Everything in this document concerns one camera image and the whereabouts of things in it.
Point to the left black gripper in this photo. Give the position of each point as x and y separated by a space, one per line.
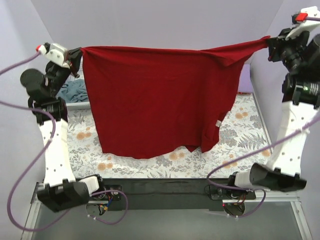
74 61

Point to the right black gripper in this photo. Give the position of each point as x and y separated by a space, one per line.
275 46

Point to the red t shirt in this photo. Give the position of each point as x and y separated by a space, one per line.
147 102

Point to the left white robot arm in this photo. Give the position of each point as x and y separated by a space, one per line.
61 191

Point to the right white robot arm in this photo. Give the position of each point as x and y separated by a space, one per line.
300 105

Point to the blue-grey t shirt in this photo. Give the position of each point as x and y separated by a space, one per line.
74 91

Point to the white plastic basket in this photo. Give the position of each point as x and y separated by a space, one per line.
78 105

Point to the folded purple t shirt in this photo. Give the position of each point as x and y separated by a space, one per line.
245 85

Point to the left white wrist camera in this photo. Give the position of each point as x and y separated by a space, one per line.
55 53

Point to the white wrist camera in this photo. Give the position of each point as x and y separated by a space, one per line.
55 53
307 19

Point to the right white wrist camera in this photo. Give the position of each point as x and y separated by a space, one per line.
307 19

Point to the aluminium rail frame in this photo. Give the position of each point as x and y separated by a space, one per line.
173 209

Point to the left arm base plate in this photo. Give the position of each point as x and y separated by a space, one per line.
104 187

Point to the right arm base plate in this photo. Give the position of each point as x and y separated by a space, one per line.
225 193

